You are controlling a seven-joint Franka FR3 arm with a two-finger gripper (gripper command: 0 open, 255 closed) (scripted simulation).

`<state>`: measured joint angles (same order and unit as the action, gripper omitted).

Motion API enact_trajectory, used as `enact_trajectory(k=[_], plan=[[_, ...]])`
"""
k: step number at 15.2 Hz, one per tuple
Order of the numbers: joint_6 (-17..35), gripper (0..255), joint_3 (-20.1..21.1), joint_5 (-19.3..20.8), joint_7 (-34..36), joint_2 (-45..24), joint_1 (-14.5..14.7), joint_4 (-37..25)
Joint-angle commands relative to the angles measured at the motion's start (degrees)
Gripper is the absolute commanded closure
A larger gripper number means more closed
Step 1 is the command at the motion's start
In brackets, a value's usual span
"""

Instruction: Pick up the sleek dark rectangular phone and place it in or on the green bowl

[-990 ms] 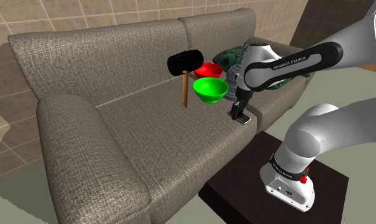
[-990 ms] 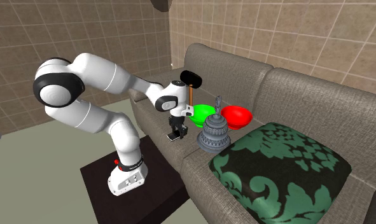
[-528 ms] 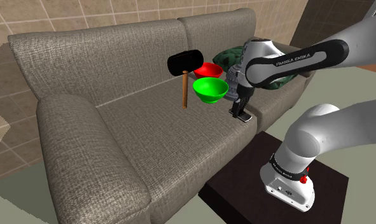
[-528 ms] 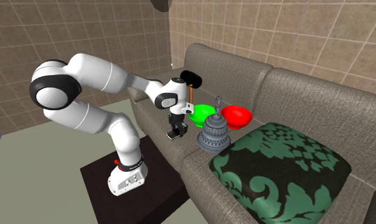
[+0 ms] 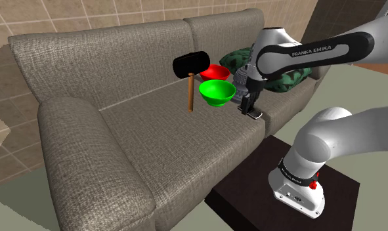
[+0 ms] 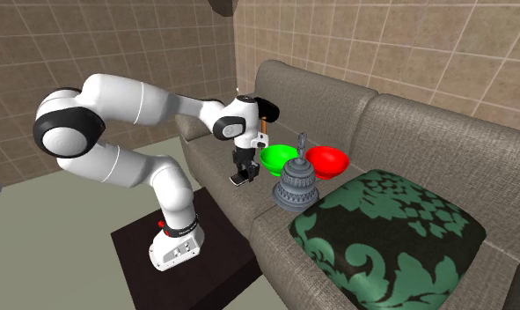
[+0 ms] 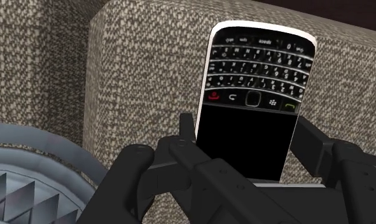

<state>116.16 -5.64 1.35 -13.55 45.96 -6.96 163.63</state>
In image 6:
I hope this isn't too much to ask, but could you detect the dark robot stand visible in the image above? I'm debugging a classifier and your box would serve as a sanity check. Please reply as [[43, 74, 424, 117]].
[[110, 186, 264, 310]]

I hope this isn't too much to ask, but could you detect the green bowl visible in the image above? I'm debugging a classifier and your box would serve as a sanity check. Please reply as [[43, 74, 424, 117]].
[[259, 144, 301, 178]]

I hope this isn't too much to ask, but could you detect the black mallet with wooden handle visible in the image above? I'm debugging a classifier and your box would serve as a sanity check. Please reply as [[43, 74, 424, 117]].
[[253, 96, 282, 136]]

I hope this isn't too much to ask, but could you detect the red bowl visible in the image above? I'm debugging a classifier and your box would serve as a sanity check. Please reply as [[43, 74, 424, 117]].
[[304, 145, 351, 181]]

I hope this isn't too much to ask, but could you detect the grey ornate bell figure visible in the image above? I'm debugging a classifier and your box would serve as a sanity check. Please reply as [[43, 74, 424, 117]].
[[270, 131, 320, 213]]

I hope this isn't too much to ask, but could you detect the black and white phone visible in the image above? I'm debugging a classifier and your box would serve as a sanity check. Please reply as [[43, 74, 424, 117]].
[[229, 170, 251, 188]]

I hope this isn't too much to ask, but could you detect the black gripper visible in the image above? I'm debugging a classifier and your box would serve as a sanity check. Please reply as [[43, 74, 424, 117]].
[[231, 147, 261, 183]]

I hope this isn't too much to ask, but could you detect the grey-brown fabric sofa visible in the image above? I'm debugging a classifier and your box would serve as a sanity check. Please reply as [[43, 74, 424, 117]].
[[173, 58, 520, 310]]

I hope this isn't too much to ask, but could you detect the green black patterned cushion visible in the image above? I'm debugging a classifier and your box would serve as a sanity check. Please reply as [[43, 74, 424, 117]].
[[287, 168, 487, 310]]

